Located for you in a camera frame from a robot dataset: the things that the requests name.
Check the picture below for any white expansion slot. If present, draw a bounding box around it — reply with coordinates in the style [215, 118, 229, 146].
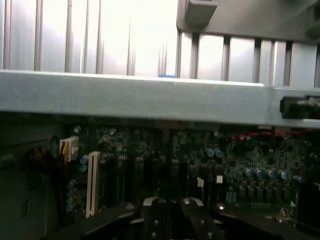
[85, 150, 101, 219]

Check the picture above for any green motherboard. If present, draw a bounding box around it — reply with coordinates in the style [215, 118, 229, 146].
[62, 123, 320, 226]

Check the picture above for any CPU socket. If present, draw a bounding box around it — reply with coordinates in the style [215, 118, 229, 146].
[246, 199, 301, 225]

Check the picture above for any white power connector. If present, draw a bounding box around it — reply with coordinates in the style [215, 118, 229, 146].
[59, 136, 80, 163]

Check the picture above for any open black PC case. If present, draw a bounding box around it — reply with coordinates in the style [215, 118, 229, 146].
[0, 69, 320, 240]

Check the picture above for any grey power supply unit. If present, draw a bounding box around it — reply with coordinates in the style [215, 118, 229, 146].
[0, 124, 66, 240]

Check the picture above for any grey plastic parts rack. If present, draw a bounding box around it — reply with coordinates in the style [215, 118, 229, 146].
[176, 0, 320, 42]

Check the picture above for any braided black yellow wire bundle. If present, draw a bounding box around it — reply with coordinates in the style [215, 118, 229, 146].
[24, 146, 76, 226]

